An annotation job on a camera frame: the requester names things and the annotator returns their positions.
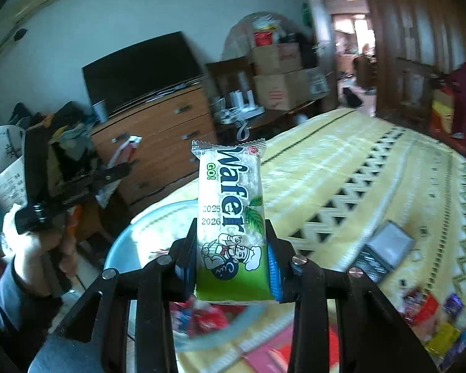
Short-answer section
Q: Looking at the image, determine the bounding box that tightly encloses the yellow patterned bedsheet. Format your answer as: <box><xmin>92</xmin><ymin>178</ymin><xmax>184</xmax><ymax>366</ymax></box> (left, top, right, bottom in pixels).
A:
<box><xmin>130</xmin><ymin>107</ymin><xmax>466</xmax><ymax>373</ymax></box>

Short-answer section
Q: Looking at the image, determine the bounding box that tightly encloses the dark wooden desk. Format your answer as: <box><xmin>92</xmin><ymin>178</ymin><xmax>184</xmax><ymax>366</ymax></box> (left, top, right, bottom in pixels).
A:
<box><xmin>206</xmin><ymin>56</ymin><xmax>319</xmax><ymax>144</ymax></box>

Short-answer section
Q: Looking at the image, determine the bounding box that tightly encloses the wooden wardrobe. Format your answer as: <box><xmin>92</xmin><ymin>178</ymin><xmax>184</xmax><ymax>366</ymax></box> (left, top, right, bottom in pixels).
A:
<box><xmin>359</xmin><ymin>0</ymin><xmax>466</xmax><ymax>125</ymax></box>

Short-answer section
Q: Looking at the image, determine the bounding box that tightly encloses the light green wafer packet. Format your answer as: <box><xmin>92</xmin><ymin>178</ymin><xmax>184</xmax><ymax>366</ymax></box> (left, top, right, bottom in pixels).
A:
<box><xmin>191</xmin><ymin>138</ymin><xmax>276</xmax><ymax>303</ymax></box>

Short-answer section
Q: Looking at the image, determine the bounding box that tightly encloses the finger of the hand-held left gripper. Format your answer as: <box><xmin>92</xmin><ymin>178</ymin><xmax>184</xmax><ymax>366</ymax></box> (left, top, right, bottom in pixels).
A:
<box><xmin>78</xmin><ymin>181</ymin><xmax>115</xmax><ymax>203</ymax></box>
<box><xmin>83</xmin><ymin>162</ymin><xmax>135</xmax><ymax>183</ymax></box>

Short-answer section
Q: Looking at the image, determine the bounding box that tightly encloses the yellow snack packet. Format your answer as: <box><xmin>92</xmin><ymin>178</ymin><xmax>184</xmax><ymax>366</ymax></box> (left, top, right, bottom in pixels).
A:
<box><xmin>425</xmin><ymin>322</ymin><xmax>461</xmax><ymax>356</ymax></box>

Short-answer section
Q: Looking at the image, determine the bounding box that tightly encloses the red white plastic bag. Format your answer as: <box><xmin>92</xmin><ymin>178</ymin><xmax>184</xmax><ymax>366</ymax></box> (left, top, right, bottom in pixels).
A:
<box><xmin>252</xmin><ymin>16</ymin><xmax>280</xmax><ymax>47</ymax></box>

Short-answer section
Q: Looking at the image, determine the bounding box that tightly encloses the light blue plastic basin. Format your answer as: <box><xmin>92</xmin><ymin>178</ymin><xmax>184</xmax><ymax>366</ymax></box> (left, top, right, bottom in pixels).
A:
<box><xmin>103</xmin><ymin>199</ymin><xmax>284</xmax><ymax>356</ymax></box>

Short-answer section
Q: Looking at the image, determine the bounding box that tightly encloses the person's left forearm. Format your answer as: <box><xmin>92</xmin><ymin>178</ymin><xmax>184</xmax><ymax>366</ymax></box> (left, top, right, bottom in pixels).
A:
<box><xmin>0</xmin><ymin>264</ymin><xmax>66</xmax><ymax>343</ymax></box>

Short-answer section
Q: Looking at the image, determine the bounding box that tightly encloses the white door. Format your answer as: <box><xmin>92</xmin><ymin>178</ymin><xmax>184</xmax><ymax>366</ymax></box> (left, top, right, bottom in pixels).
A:
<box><xmin>305</xmin><ymin>0</ymin><xmax>336</xmax><ymax>109</ymax></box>

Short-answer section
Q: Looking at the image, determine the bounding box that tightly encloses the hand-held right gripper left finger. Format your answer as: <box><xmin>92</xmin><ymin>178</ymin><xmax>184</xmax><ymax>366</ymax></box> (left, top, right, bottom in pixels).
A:
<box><xmin>27</xmin><ymin>218</ymin><xmax>199</xmax><ymax>373</ymax></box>

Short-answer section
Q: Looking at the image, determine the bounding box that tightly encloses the pile of clothes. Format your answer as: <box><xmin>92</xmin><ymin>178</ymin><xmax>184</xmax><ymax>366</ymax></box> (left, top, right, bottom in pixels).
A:
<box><xmin>8</xmin><ymin>101</ymin><xmax>98</xmax><ymax>156</ymax></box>

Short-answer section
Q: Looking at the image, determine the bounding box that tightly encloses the cardboard box with red print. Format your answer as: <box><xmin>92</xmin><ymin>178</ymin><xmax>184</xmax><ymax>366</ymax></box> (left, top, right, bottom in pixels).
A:
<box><xmin>252</xmin><ymin>68</ymin><xmax>329</xmax><ymax>111</ymax></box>

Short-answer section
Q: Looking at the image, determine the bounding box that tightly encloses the heap of assorted snack packets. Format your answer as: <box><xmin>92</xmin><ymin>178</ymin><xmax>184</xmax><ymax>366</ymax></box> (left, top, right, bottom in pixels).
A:
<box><xmin>398</xmin><ymin>285</ymin><xmax>466</xmax><ymax>370</ymax></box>

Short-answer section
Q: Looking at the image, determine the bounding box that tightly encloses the plain cardboard box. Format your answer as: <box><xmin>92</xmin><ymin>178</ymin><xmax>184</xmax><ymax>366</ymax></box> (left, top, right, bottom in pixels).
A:
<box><xmin>250</xmin><ymin>43</ymin><xmax>301</xmax><ymax>74</ymax></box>

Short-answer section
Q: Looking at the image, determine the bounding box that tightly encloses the wooden chair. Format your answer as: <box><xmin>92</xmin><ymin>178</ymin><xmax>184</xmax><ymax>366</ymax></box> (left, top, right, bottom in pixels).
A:
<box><xmin>396</xmin><ymin>56</ymin><xmax>439</xmax><ymax>125</ymax></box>

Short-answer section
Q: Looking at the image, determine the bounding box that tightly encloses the wooden dresser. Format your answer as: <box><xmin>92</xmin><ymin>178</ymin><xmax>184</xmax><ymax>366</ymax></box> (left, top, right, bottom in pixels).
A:
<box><xmin>90</xmin><ymin>85</ymin><xmax>218</xmax><ymax>206</ymax></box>

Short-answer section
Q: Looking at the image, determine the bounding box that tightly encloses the person's left hand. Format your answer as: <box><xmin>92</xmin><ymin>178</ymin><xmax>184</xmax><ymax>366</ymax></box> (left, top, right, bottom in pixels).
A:
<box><xmin>2</xmin><ymin>202</ymin><xmax>78</xmax><ymax>296</ymax></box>

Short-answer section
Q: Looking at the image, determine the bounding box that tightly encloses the black product box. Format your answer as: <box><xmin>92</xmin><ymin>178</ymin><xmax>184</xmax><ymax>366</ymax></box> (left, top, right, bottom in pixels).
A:
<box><xmin>359</xmin><ymin>219</ymin><xmax>416</xmax><ymax>284</ymax></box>

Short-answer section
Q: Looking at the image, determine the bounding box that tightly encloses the black television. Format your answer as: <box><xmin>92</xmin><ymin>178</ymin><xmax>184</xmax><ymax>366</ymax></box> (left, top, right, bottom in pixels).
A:
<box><xmin>81</xmin><ymin>31</ymin><xmax>204</xmax><ymax>111</ymax></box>

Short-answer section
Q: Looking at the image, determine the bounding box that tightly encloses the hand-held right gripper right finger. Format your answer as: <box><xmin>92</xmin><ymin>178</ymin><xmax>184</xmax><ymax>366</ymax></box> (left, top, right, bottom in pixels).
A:
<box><xmin>264</xmin><ymin>219</ymin><xmax>439</xmax><ymax>373</ymax></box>

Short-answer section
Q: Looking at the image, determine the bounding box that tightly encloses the white cardboard box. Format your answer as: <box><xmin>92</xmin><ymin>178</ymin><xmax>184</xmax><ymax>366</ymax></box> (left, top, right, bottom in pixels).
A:
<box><xmin>0</xmin><ymin>124</ymin><xmax>28</xmax><ymax>210</ymax></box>

